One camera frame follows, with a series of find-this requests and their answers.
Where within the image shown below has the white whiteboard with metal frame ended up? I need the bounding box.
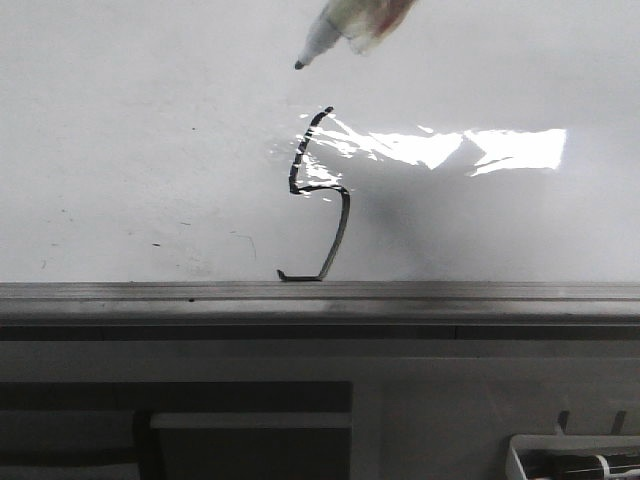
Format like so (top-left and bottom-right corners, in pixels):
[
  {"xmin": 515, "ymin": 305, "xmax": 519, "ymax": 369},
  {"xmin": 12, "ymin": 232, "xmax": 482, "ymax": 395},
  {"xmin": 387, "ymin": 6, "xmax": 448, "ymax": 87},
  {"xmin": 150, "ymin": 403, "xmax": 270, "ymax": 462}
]
[{"xmin": 1, "ymin": 1, "xmax": 639, "ymax": 339}]

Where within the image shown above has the white whiteboard marker with tape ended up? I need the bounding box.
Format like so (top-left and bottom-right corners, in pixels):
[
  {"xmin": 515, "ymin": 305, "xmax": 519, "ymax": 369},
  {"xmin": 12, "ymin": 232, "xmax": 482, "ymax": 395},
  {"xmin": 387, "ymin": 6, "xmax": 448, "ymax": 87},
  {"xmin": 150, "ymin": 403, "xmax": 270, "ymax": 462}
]
[{"xmin": 294, "ymin": 0, "xmax": 416, "ymax": 70}]

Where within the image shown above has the white wire basket tray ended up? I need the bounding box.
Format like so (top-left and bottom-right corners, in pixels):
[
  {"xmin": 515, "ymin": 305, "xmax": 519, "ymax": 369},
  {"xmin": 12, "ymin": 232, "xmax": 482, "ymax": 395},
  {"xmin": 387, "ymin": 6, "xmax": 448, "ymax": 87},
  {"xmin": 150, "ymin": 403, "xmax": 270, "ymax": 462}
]
[{"xmin": 505, "ymin": 434, "xmax": 639, "ymax": 479}]

